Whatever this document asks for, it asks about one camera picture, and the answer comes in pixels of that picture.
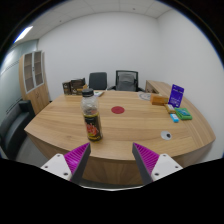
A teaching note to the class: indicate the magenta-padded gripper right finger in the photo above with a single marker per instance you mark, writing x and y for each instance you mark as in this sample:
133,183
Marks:
146,160

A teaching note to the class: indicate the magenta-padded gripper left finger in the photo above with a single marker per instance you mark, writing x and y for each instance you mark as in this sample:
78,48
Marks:
77,160

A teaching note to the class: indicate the clear black-capped drink bottle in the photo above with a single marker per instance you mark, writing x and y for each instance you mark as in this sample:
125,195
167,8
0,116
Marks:
93,126

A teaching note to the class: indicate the small blue box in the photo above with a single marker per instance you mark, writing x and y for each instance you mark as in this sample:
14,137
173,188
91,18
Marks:
174,118

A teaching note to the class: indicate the small tan box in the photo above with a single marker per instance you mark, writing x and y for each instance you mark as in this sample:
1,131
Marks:
169,108

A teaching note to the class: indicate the flat round red coaster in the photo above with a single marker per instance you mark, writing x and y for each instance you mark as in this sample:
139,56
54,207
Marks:
117,110

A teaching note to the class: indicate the flat green box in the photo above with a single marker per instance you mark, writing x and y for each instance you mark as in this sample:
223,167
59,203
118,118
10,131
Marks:
183,114

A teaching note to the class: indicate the orange wooden box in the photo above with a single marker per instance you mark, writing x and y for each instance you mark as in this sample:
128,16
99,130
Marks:
159,100

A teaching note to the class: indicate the round white printed disc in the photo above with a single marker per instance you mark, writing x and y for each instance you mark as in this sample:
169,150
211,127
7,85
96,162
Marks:
144,96

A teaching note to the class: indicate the brown and tan carton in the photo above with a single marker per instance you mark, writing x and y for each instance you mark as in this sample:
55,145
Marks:
77,91

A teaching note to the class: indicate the white printed leaflet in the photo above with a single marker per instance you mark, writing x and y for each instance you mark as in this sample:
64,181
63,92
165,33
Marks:
98,93

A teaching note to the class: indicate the purple sign stand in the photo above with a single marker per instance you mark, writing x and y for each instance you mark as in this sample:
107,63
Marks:
176,96

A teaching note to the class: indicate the black sofa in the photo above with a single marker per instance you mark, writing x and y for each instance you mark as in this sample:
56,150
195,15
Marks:
13,130

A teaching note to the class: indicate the tall dark brown box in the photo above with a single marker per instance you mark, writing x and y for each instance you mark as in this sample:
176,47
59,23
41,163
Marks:
66,88

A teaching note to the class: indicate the flat dark brown box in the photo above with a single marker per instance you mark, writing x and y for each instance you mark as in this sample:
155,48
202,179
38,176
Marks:
77,83

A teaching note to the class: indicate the wooden glass-door shelf cabinet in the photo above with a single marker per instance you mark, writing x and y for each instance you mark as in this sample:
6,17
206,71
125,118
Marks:
36,93

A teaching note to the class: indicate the grey mesh office chair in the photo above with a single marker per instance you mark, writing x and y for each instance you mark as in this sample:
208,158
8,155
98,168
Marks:
126,81

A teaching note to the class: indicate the black office chair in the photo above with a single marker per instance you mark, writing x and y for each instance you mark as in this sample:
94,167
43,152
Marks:
98,81

